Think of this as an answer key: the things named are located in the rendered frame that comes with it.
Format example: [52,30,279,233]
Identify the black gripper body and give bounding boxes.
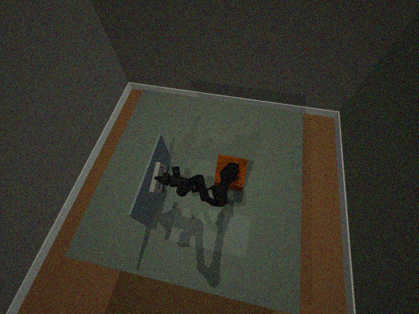
[162,172,182,187]

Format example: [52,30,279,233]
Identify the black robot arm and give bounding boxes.
[172,163,239,207]

